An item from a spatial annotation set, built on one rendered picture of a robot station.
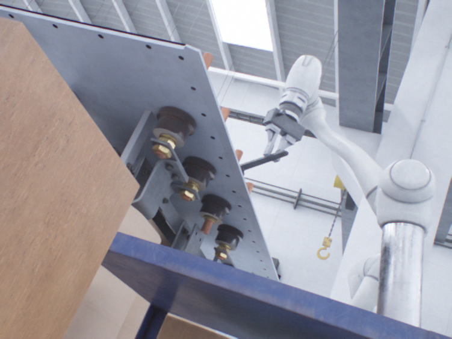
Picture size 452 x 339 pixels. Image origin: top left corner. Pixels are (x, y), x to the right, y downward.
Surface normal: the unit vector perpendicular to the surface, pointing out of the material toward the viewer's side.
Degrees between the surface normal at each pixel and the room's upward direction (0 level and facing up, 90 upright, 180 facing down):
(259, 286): 90
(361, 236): 90
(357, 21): 180
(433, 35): 90
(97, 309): 90
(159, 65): 180
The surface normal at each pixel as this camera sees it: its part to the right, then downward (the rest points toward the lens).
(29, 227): 0.90, 0.25
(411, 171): -0.15, -0.54
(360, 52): -0.37, 0.85
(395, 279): -0.48, -0.46
